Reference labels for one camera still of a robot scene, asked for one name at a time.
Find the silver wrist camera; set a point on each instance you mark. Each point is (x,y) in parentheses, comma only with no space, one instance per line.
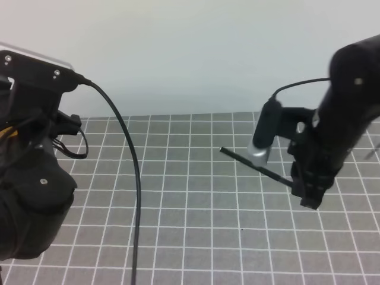
(37,70)
(260,145)

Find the black pen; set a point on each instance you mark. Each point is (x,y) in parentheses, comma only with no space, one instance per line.
(274,176)

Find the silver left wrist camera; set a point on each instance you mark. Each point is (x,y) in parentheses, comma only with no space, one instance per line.
(37,70)

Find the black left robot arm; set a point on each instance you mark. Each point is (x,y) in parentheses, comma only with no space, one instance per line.
(36,192)

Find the grey checked tablecloth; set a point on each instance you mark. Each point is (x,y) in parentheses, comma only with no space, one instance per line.
(205,218)

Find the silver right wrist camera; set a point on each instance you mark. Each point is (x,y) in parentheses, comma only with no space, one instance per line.
(260,145)

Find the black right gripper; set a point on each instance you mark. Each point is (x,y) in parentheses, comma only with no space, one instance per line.
(310,172)

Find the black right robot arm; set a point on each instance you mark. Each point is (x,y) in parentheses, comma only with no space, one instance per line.
(348,108)

